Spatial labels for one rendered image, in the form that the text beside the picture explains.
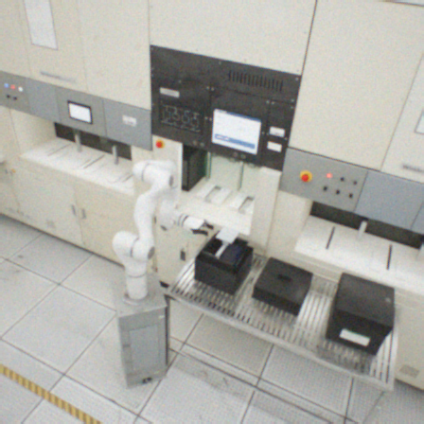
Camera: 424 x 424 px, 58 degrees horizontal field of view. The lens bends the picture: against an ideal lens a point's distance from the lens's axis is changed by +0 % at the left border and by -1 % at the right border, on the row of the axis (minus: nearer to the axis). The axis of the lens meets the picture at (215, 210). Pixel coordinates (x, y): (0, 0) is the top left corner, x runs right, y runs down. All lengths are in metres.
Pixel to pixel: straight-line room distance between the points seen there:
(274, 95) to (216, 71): 0.35
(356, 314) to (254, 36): 1.47
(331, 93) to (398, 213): 0.73
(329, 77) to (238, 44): 0.49
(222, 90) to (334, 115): 0.61
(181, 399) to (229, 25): 2.27
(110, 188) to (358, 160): 1.81
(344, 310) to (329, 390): 1.04
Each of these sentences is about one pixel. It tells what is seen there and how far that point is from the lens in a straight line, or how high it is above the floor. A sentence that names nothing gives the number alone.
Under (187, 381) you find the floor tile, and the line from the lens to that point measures 2.89.
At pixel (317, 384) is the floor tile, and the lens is 3.03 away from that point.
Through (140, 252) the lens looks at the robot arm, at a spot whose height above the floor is 1.15.
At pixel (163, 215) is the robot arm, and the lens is 2.26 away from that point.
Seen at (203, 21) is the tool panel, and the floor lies 2.12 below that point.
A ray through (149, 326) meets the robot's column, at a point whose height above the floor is 0.61.
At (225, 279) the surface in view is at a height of 0.87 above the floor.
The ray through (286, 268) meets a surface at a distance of 2.43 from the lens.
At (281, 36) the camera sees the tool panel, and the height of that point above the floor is 2.11.
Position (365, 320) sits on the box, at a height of 1.00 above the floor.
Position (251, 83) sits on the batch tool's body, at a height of 1.86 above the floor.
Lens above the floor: 2.51
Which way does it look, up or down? 36 degrees down
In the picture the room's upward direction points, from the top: 5 degrees clockwise
